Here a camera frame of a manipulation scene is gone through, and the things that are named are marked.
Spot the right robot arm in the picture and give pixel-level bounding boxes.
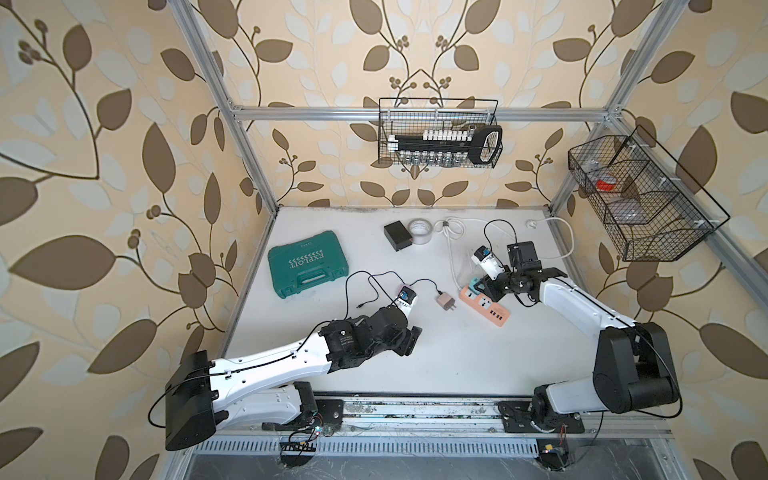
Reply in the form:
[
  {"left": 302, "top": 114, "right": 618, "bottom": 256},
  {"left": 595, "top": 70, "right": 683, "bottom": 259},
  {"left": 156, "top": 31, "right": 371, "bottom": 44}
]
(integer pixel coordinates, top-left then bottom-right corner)
[{"left": 472, "top": 241, "right": 683, "bottom": 432}]

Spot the orange power strip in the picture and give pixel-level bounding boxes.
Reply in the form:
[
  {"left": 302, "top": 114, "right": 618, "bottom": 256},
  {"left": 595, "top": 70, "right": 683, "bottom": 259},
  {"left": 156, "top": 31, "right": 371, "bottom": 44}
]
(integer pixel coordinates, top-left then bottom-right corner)
[{"left": 459, "top": 286, "right": 510, "bottom": 327}]

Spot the wire basket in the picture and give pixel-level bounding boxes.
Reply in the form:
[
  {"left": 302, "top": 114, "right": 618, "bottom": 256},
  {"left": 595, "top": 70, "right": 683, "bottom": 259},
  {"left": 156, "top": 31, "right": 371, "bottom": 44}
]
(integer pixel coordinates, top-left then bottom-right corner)
[
  {"left": 568, "top": 125, "right": 731, "bottom": 262},
  {"left": 377, "top": 97, "right": 503, "bottom": 169}
]

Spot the clear tape roll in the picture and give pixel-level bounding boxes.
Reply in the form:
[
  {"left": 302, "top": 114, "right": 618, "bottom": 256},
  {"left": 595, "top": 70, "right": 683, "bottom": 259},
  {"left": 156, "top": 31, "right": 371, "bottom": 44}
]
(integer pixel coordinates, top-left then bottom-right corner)
[{"left": 407, "top": 218, "right": 434, "bottom": 245}]

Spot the teal charger plug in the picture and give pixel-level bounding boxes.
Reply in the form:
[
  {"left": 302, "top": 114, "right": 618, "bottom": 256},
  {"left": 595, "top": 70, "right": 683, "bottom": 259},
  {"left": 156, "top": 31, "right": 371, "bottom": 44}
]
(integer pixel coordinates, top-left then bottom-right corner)
[{"left": 468, "top": 278, "right": 481, "bottom": 295}]

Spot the white power strip cable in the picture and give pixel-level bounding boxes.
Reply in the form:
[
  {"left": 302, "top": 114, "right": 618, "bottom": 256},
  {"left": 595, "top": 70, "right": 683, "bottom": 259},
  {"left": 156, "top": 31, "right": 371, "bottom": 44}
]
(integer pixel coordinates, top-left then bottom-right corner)
[{"left": 434, "top": 215, "right": 576, "bottom": 289}]

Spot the black box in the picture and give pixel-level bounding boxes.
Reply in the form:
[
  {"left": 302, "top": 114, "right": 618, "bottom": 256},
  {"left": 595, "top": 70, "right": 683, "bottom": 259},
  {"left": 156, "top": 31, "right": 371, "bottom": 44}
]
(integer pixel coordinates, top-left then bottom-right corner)
[{"left": 384, "top": 221, "right": 413, "bottom": 251}]

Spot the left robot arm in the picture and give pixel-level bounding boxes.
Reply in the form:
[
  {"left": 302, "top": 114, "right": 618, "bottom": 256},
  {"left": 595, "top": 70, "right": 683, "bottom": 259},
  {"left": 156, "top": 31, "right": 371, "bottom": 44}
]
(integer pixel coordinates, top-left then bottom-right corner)
[{"left": 158, "top": 305, "right": 423, "bottom": 451}]

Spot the red white item in basket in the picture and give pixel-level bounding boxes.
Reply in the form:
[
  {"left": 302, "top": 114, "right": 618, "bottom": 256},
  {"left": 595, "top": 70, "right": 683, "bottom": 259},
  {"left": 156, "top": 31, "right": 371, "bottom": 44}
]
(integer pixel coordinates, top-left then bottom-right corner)
[{"left": 594, "top": 173, "right": 618, "bottom": 193}]

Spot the black white tool set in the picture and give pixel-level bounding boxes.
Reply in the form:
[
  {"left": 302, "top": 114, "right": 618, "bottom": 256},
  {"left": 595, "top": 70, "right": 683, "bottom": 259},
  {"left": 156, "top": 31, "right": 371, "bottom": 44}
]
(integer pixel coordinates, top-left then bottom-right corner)
[{"left": 384, "top": 125, "right": 503, "bottom": 168}]

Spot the green tool case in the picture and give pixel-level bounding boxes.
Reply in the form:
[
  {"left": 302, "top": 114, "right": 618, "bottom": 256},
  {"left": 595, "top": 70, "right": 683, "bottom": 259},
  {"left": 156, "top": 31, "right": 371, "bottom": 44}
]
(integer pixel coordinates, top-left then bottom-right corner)
[{"left": 267, "top": 230, "right": 349, "bottom": 299}]

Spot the right wire basket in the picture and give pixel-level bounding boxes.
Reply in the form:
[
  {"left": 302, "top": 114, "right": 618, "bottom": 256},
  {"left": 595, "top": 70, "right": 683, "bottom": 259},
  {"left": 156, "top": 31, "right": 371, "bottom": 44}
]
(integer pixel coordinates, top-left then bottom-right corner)
[{"left": 568, "top": 125, "right": 731, "bottom": 262}]

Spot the back wire basket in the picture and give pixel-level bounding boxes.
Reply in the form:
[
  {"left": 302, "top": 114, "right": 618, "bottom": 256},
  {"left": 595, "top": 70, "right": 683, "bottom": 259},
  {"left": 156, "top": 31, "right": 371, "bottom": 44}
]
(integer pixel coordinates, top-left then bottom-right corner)
[{"left": 377, "top": 97, "right": 503, "bottom": 169}]

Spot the black charging cable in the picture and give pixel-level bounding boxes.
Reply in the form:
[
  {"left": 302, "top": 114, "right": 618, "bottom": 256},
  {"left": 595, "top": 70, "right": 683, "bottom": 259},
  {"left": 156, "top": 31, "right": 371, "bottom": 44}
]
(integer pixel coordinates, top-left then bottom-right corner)
[{"left": 343, "top": 269, "right": 445, "bottom": 319}]

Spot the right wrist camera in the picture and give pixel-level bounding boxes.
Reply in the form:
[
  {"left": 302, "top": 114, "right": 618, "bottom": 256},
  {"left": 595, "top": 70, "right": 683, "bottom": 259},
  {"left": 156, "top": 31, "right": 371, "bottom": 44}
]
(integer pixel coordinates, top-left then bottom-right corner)
[{"left": 471, "top": 245, "right": 506, "bottom": 280}]

